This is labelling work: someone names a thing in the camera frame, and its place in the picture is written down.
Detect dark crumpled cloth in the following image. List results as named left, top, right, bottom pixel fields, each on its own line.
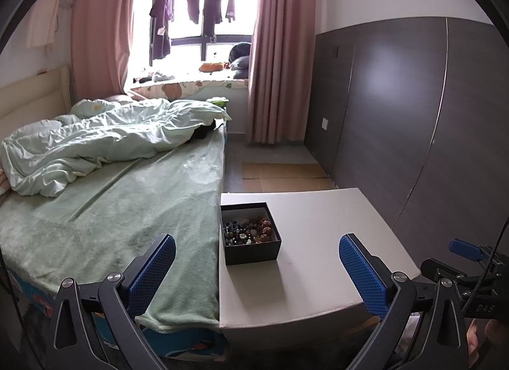
left=134, top=71, right=176, bottom=84

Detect printed windowsill cushion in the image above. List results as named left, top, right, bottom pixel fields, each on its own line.
left=129, top=79, right=250, bottom=101

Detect multicolour beaded bracelet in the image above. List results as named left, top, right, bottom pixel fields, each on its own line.
left=223, top=219, right=256, bottom=246

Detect pink curtain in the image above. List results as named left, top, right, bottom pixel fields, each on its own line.
left=247, top=0, right=327, bottom=144
left=71, top=0, right=142, bottom=106

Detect dark hanging shirt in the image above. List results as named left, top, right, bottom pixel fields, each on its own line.
left=201, top=0, right=228, bottom=42

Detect long dark hanging garment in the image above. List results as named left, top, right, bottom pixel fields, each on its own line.
left=148, top=0, right=176, bottom=61

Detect person's right hand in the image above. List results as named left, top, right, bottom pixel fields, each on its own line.
left=467, top=318, right=509, bottom=357

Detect hanging dark clothes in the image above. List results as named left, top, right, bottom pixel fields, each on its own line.
left=153, top=0, right=255, bottom=60

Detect flattened cardboard floor sheets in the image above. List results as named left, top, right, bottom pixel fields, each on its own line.
left=242, top=162, right=337, bottom=192

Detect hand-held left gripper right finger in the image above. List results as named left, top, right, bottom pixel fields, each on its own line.
left=339, top=233, right=471, bottom=370

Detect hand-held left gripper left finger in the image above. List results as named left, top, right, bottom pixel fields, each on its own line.
left=52, top=233, right=178, bottom=370

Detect black jewelry box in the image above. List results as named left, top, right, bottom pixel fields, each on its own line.
left=220, top=202, right=282, bottom=266

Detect dark pillows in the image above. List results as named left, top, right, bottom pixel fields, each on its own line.
left=230, top=42, right=252, bottom=80

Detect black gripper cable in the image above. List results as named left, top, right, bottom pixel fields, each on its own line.
left=463, top=217, right=509, bottom=311

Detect beige hanging cloth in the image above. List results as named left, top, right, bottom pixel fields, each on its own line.
left=28, top=0, right=65, bottom=49

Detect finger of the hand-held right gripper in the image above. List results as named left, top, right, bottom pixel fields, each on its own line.
left=421, top=258, right=468, bottom=282
left=449, top=239, right=494, bottom=262

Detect brown seed bead bracelet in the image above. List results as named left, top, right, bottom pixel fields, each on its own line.
left=254, top=215, right=278, bottom=243

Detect light green duvet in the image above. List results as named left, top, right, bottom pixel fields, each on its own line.
left=2, top=97, right=232, bottom=198

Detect white low table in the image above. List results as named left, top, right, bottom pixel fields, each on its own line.
left=218, top=188, right=421, bottom=341

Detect bed with green sheet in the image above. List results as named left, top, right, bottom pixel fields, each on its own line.
left=0, top=64, right=232, bottom=360

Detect cream padded headboard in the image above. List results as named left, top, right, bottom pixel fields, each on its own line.
left=0, top=65, right=73, bottom=141

